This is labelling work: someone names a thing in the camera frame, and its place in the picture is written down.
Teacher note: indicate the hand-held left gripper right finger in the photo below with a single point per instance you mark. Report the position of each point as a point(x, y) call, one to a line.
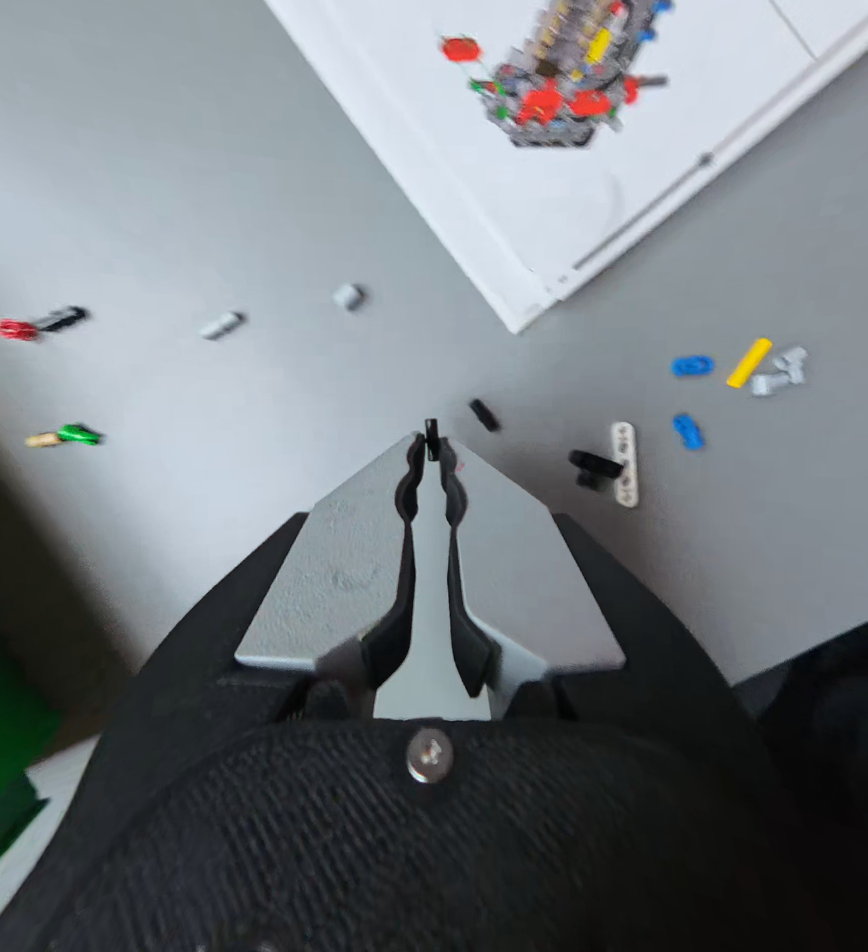
point(523, 580)

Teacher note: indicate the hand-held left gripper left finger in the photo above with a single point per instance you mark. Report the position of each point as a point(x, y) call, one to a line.
point(330, 580)

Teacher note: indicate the small black lego pin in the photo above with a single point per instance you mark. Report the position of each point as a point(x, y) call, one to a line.
point(484, 415)
point(432, 439)

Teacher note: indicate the black lego connector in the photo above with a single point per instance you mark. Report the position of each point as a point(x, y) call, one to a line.
point(594, 465)

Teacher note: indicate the white lego beam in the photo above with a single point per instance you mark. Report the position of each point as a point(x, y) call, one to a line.
point(630, 491)

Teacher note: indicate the blue lego pin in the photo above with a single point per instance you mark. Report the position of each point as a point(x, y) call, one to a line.
point(692, 366)
point(688, 431)

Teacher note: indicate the grey lego pin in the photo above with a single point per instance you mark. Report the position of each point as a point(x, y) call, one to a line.
point(222, 325)

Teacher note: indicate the grey lego bush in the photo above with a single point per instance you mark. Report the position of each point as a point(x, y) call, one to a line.
point(348, 296)

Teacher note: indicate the green lego piece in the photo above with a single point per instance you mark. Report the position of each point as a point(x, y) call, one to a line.
point(78, 434)

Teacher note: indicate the yellow lego axle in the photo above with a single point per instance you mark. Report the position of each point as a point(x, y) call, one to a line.
point(749, 363)

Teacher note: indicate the grey lego connector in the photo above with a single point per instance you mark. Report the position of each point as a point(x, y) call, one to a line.
point(769, 384)
point(791, 362)

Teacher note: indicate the tan lego pin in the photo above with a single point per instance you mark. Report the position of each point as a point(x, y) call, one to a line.
point(42, 439)

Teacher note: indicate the lego instruction booklet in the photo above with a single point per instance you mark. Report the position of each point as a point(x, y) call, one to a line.
point(627, 201)

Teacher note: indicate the red lego piece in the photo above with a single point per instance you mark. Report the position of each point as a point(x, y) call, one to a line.
point(16, 329)

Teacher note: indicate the person's dark clothing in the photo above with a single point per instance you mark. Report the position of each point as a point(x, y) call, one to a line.
point(850, 706)

